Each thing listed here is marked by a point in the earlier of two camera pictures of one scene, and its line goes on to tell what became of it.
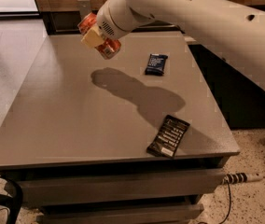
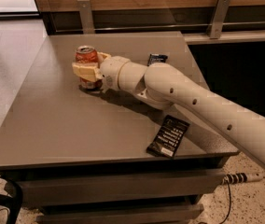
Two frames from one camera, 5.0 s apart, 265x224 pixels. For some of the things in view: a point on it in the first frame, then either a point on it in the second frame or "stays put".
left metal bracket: (84, 7) stays put
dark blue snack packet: (156, 65) stays put
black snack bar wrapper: (169, 136) stays put
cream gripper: (106, 21) -> (110, 72)
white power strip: (241, 177) stays put
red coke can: (109, 48) -> (87, 66)
